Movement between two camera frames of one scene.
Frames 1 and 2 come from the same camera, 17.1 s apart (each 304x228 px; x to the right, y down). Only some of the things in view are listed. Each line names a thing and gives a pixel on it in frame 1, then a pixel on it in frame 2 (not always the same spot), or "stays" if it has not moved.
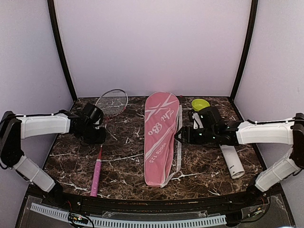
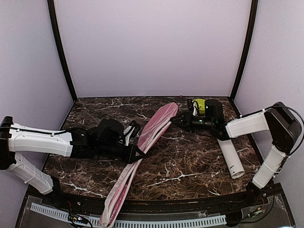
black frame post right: x=253 y=18 stays
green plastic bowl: x=198 y=104 stays
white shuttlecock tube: x=232 y=160 stays
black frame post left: x=52 y=12 stays
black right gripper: x=187 y=136 -> x=186 y=124
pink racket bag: x=163 y=118 -> x=161 y=122
